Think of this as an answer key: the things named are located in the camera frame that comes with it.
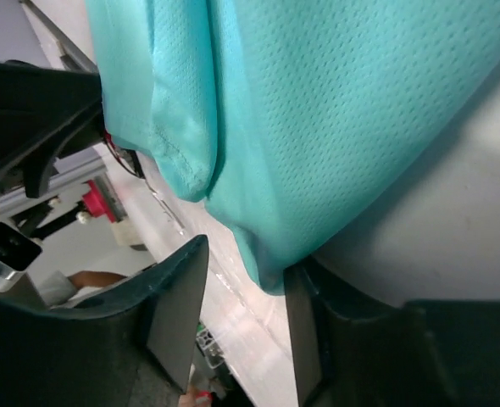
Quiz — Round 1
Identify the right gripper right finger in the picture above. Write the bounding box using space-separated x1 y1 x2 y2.
285 259 500 406

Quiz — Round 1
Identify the light mint t-shirt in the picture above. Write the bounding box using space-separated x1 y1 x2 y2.
86 1 500 295

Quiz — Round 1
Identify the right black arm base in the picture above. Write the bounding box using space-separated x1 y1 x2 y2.
0 61 103 198

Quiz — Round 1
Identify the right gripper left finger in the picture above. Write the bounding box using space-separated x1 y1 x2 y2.
0 235 208 406

